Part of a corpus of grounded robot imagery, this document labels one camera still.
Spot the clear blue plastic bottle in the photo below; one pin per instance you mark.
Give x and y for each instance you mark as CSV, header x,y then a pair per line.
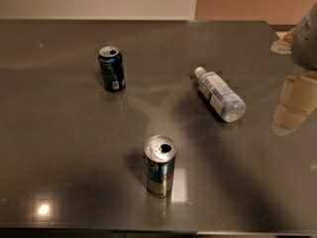
x,y
226,102

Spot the dark blue soda can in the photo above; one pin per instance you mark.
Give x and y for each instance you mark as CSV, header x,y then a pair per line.
x,y
111,64

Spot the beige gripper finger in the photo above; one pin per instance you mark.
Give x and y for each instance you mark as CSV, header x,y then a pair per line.
x,y
283,44
298,99

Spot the silver blue redbull can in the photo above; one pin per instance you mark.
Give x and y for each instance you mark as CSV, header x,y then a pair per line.
x,y
160,154

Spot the grey robot gripper body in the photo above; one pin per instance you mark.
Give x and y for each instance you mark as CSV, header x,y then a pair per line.
x,y
306,45

